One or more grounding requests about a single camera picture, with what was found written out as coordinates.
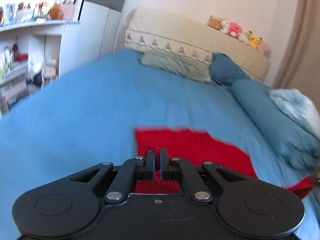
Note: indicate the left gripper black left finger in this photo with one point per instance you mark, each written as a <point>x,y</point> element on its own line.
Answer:
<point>145,169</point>

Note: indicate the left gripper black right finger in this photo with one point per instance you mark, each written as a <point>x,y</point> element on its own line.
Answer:
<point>169,169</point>

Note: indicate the red knit garment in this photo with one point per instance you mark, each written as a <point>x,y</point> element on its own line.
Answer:
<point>200,149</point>

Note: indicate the blue bed sheet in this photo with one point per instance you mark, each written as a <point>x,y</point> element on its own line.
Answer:
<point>89,116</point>

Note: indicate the green pillow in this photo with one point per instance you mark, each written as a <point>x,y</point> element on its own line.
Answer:
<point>179,65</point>

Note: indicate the dark teal pillow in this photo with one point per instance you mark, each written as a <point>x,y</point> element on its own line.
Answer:
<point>225,71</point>

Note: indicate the teal rolled duvet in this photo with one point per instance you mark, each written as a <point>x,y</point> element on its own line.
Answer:
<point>291,143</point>

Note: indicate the beige quilted headboard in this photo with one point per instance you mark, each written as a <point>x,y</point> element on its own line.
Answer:
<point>160,30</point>

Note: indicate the light blue blanket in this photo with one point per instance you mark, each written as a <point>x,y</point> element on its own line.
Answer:
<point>298,107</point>

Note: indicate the white plush toy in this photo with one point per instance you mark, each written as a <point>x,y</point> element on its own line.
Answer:
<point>224,26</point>

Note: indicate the orange plush toy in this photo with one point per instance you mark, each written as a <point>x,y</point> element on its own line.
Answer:
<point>214,22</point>

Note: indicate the pink plush toy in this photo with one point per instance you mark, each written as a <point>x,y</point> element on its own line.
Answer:
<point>234,30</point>

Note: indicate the beige curtain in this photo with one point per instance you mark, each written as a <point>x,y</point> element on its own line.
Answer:
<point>300,67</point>

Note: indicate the white wardrobe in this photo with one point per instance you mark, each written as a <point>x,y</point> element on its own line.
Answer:
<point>94,35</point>

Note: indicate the white shelf unit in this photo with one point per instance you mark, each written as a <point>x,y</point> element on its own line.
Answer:
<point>46,29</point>

